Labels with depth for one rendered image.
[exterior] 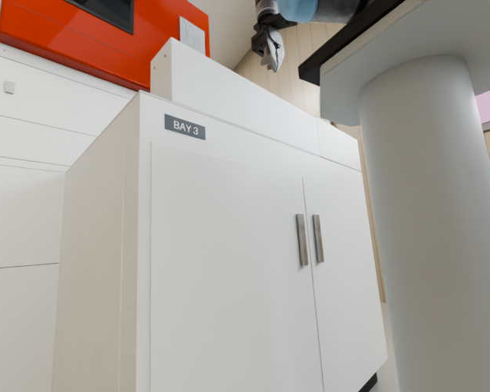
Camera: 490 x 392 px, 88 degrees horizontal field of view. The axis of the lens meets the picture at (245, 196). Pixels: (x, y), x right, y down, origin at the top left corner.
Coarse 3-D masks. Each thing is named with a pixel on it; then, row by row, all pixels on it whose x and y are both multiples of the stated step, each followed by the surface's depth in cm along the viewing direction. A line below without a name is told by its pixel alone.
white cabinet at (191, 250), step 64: (128, 128) 46; (192, 128) 50; (64, 192) 86; (128, 192) 44; (192, 192) 47; (256, 192) 60; (320, 192) 82; (64, 256) 76; (128, 256) 41; (192, 256) 45; (256, 256) 56; (320, 256) 73; (64, 320) 69; (128, 320) 39; (192, 320) 43; (256, 320) 53; (320, 320) 70; (64, 384) 64; (128, 384) 37; (192, 384) 41; (256, 384) 50; (320, 384) 65
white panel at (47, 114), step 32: (0, 64) 80; (32, 64) 86; (0, 96) 79; (32, 96) 84; (64, 96) 91; (96, 96) 99; (128, 96) 108; (0, 128) 78; (32, 128) 83; (64, 128) 89; (96, 128) 97; (0, 160) 76; (32, 160) 82; (64, 160) 88
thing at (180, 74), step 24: (168, 48) 51; (168, 72) 50; (192, 72) 53; (216, 72) 58; (168, 96) 49; (192, 96) 52; (216, 96) 56; (240, 96) 62; (264, 96) 69; (240, 120) 61; (264, 120) 67; (288, 120) 76; (312, 120) 86; (288, 144) 74; (312, 144) 84
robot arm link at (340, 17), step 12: (276, 0) 50; (288, 0) 45; (300, 0) 44; (312, 0) 44; (324, 0) 44; (336, 0) 44; (348, 0) 44; (360, 0) 44; (288, 12) 47; (300, 12) 46; (312, 12) 46; (324, 12) 46; (336, 12) 46; (348, 12) 46
